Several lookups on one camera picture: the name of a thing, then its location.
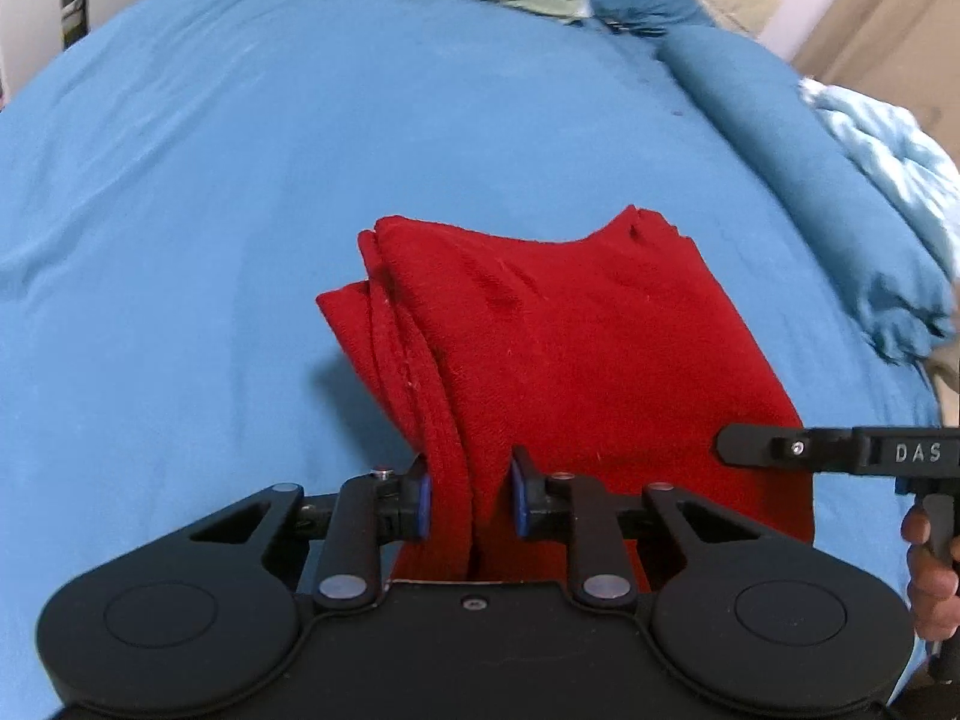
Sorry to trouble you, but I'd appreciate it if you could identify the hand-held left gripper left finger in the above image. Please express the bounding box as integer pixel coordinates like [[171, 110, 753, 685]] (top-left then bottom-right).
[[187, 465, 434, 612]]

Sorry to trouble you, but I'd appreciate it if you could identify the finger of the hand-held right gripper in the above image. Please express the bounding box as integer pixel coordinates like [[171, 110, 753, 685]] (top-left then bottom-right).
[[716, 424, 857, 476]]

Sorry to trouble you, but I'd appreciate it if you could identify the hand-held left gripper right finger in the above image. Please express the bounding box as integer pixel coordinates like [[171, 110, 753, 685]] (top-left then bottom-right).
[[510, 446, 760, 610]]

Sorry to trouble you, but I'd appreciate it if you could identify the red towel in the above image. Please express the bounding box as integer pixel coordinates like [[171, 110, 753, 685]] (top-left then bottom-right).
[[315, 204, 815, 584]]

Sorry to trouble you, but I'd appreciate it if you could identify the person's right hand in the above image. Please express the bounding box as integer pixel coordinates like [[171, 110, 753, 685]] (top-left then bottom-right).
[[900, 502, 960, 647]]

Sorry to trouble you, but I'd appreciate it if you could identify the blue duvet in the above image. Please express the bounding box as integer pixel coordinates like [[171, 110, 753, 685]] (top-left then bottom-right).
[[658, 22, 957, 367]]

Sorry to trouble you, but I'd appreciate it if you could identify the light blue blanket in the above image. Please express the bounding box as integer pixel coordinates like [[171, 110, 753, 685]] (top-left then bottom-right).
[[799, 79, 960, 305]]

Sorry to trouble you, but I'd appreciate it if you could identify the white wardrobe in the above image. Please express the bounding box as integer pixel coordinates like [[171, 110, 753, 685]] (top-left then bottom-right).
[[0, 0, 97, 104]]

